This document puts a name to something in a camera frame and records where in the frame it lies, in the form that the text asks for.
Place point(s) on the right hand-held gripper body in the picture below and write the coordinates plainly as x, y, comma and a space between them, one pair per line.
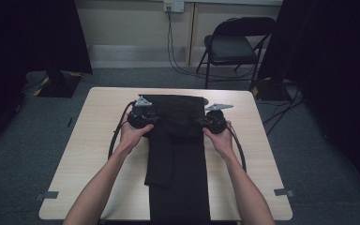
217, 120

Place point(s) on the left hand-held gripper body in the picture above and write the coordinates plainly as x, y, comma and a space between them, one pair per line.
141, 115

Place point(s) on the black pants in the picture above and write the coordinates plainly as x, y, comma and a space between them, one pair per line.
178, 162

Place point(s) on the person's right hand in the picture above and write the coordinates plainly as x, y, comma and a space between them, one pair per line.
220, 142

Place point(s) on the person's left hand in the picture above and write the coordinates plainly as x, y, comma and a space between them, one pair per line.
132, 137

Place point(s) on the black stand base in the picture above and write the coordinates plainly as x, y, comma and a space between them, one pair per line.
59, 85
268, 90

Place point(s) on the black folding chair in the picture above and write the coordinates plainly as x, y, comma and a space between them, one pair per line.
231, 47

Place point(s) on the grey tape strip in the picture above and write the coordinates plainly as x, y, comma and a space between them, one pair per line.
47, 195
283, 192

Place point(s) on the black curtain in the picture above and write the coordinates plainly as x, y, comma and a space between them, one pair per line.
28, 40
334, 62

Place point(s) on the white wall socket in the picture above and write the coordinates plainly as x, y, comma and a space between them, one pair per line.
174, 5

